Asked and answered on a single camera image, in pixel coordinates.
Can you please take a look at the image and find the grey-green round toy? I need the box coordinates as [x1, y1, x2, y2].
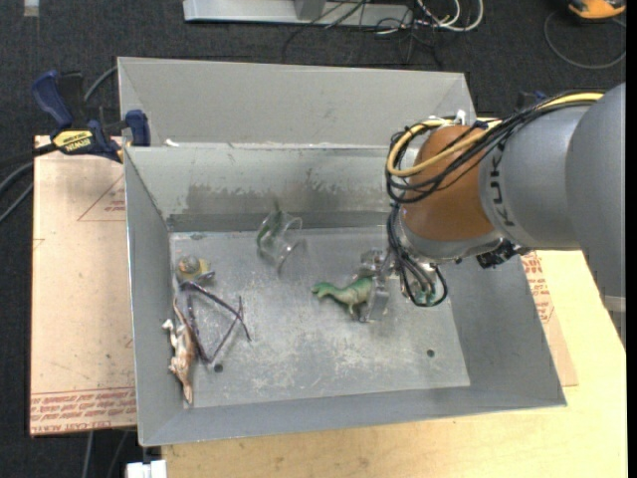
[174, 255, 216, 284]

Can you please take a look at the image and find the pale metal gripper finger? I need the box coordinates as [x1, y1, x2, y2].
[360, 248, 388, 279]
[368, 274, 392, 323]

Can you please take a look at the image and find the clear plastic cup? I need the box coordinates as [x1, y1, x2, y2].
[256, 201, 308, 273]

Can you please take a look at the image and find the grey metal bin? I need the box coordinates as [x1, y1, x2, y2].
[116, 56, 567, 448]

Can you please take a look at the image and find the tan toy animal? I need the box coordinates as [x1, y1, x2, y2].
[162, 299, 196, 406]

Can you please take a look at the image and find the brown cardboard board, red print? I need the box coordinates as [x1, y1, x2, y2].
[29, 134, 579, 438]

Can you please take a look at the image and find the dark purple wire frame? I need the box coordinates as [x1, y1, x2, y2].
[173, 280, 253, 365]

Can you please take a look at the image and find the green toy dinosaur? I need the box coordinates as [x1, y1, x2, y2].
[311, 274, 375, 320]

